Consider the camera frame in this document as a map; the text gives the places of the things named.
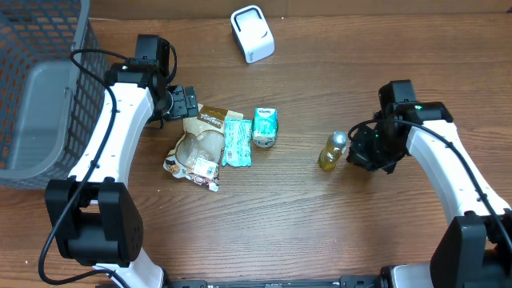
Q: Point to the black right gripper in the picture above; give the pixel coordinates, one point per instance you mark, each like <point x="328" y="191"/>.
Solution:
<point x="358" y="153"/>

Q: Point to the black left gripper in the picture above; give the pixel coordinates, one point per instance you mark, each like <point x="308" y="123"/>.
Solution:
<point x="179" y="109"/>

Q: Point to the yellow liquid bottle grey cap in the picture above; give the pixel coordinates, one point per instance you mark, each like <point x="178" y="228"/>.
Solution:
<point x="335" y="147"/>

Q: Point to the brown printed snack pouch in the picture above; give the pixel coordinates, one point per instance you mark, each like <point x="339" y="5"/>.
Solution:
<point x="197" y="153"/>

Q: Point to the mint green snack packet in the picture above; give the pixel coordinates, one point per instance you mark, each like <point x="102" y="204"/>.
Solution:
<point x="237" y="149"/>

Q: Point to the green white Knorr container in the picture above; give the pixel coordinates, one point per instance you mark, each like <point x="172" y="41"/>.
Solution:
<point x="266" y="140"/>

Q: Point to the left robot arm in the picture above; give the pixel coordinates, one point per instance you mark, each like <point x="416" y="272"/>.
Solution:
<point x="96" y="227"/>

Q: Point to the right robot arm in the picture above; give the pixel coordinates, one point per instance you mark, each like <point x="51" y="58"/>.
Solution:
<point x="475" y="250"/>

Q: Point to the white barcode scanner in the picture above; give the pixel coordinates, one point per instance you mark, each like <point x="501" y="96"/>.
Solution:
<point x="252" y="33"/>

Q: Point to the dark grey mesh basket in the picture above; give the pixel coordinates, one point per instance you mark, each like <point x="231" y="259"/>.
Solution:
<point x="49" y="108"/>

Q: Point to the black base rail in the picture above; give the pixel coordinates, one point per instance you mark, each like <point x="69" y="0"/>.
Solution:
<point x="353" y="281"/>

